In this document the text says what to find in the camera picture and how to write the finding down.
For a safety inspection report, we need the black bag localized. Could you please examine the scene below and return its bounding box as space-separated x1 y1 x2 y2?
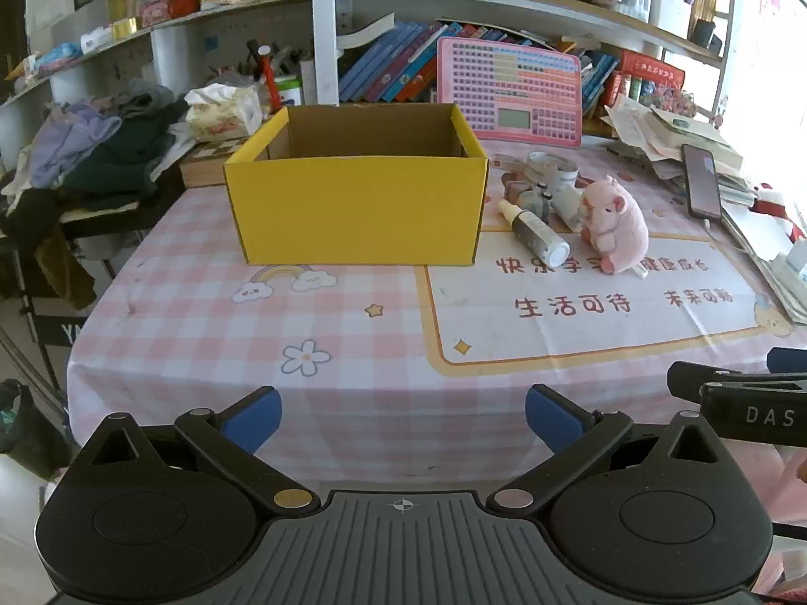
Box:
0 378 72 481

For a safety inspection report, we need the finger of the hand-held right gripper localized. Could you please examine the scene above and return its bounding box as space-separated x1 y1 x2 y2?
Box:
667 360 807 405
767 346 807 374

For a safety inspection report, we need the tissue box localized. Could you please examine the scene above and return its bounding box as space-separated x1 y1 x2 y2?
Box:
184 83 264 143

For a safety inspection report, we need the red gift box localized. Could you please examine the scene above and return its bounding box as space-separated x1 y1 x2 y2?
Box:
621 50 686 88

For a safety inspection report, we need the wooden chessboard box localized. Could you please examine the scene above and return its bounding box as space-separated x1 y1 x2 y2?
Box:
180 137 253 189

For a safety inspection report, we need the pink learning tablet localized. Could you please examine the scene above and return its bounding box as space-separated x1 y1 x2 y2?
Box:
437 36 582 149

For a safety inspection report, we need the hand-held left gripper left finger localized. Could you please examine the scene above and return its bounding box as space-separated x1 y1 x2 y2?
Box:
81 386 319 514

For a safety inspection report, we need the black smartphone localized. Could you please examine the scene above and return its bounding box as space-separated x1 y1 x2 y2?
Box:
681 144 724 221

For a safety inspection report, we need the white charging cable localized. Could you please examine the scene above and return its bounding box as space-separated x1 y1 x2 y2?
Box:
700 219 761 262

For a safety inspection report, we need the small grey jar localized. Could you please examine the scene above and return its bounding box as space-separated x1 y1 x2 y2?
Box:
502 179 551 223

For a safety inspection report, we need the row of colourful books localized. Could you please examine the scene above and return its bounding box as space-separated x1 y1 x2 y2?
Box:
337 20 622 115

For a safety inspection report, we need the small dropper bottle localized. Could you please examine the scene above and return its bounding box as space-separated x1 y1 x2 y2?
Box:
498 198 571 267

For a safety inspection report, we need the pile of clothes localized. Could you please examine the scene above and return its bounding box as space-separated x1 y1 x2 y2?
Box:
0 79 190 240

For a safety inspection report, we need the black electronic keyboard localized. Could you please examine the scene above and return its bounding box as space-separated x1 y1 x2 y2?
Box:
19 299 86 357

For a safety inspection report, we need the black cup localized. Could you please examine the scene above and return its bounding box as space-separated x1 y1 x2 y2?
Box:
690 19 724 52

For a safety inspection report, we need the white tape roll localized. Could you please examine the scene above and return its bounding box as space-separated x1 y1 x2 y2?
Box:
526 152 579 190

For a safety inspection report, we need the colourful trinket pile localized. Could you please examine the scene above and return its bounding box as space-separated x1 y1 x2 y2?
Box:
637 79 696 118

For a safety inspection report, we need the pink plush toy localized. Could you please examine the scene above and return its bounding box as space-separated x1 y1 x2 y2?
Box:
579 175 650 276

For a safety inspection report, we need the yellow cardboard box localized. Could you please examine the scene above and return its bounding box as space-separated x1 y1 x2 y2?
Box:
223 102 489 267

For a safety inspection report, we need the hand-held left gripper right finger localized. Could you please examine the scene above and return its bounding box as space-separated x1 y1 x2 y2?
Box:
485 384 735 514

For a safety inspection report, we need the white bookshelf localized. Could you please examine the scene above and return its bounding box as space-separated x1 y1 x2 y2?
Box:
0 0 745 168

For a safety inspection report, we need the pile of papers and books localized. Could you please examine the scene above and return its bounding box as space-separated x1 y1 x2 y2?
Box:
599 94 807 329

